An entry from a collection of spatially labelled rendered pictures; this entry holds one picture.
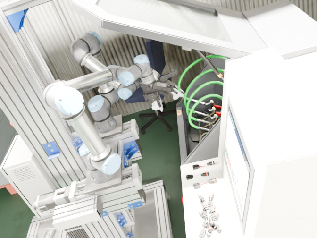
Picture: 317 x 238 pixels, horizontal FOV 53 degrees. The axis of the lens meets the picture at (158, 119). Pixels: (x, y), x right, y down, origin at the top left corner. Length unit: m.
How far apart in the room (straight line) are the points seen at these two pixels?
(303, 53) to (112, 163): 1.05
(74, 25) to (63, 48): 0.29
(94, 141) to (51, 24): 2.47
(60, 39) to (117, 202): 2.40
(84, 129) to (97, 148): 0.13
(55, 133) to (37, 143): 0.14
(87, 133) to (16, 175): 0.71
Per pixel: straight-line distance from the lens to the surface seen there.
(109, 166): 1.66
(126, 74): 1.66
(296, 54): 1.60
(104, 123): 2.23
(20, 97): 1.85
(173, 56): 4.07
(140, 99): 3.61
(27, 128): 1.95
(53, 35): 3.92
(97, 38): 2.12
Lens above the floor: 2.21
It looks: 33 degrees down
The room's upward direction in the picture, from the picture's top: 20 degrees counter-clockwise
